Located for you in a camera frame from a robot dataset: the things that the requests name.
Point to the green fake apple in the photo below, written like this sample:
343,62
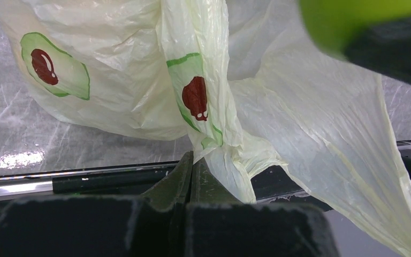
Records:
332,25

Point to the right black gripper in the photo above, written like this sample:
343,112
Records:
384,48

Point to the light green plastic bag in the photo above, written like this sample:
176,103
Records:
242,79

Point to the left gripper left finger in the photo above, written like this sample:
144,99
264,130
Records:
166,208

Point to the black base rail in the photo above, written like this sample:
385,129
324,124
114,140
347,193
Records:
271,184

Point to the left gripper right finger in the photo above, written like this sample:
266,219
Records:
206,189

